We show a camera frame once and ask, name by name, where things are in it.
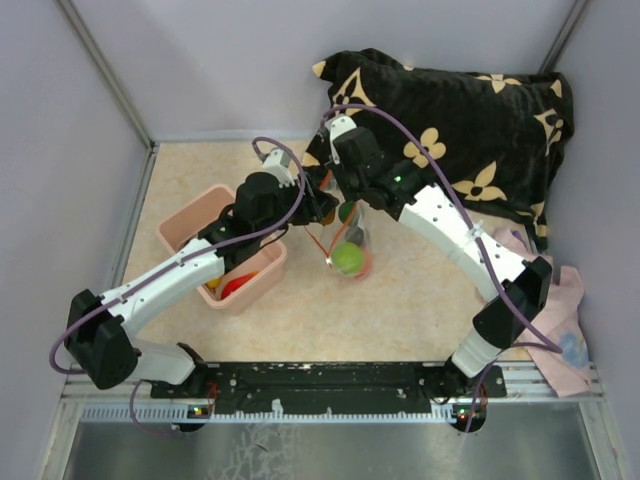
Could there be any black floral blanket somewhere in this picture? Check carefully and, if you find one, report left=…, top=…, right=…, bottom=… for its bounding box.
left=312, top=48, right=574, bottom=251

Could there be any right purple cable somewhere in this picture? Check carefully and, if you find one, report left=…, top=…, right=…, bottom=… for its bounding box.
left=322, top=103, right=564, bottom=354

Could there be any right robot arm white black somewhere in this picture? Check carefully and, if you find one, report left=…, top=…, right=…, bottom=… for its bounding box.
left=327, top=117, right=552, bottom=397

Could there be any brown kiwi fruit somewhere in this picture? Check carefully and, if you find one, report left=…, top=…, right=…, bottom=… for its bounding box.
left=320, top=210, right=335, bottom=226

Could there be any yellow lemon fruit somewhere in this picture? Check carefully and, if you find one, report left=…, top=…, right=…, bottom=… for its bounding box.
left=206, top=277, right=222, bottom=289

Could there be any light green apple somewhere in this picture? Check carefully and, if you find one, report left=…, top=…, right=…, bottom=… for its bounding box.
left=330, top=242, right=365, bottom=275

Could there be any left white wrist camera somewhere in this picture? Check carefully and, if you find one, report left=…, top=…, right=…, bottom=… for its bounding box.
left=262, top=148, right=295, bottom=187

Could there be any pink cloth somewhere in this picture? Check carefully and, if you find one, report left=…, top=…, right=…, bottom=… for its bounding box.
left=487, top=227, right=592, bottom=399

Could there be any red mango fruit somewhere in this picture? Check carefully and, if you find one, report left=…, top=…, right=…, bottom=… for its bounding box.
left=220, top=271, right=258, bottom=300

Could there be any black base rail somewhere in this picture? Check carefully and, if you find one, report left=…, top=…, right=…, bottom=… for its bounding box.
left=151, top=361, right=479, bottom=415

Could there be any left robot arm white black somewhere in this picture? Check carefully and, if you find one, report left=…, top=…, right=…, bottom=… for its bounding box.
left=64, top=173, right=338, bottom=397

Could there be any pink plastic bin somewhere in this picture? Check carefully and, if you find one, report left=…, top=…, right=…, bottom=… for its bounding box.
left=157, top=184, right=287, bottom=316

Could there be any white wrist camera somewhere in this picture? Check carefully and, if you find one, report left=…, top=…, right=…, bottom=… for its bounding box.
left=325, top=115, right=357, bottom=144
left=262, top=148, right=295, bottom=187

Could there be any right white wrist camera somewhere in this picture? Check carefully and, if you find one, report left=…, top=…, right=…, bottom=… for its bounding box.
left=325, top=115, right=357, bottom=144

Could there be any clear zip top bag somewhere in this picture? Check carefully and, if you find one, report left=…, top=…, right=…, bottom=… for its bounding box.
left=305, top=172, right=372, bottom=279

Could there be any purple cable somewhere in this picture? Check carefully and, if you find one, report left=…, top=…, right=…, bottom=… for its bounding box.
left=48, top=137, right=307, bottom=375
left=322, top=103, right=564, bottom=354

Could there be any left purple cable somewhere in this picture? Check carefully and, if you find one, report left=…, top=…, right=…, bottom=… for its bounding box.
left=48, top=137, right=307, bottom=375

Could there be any red apple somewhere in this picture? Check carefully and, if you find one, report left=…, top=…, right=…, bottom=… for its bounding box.
left=344, top=248, right=372, bottom=278

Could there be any dark green avocado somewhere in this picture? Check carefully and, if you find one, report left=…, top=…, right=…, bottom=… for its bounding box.
left=338, top=201, right=358, bottom=225

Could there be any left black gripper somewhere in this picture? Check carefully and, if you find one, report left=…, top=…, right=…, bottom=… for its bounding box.
left=256, top=171, right=339, bottom=240

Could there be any dark purple plum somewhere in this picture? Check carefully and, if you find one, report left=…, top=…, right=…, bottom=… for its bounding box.
left=345, top=225, right=365, bottom=246

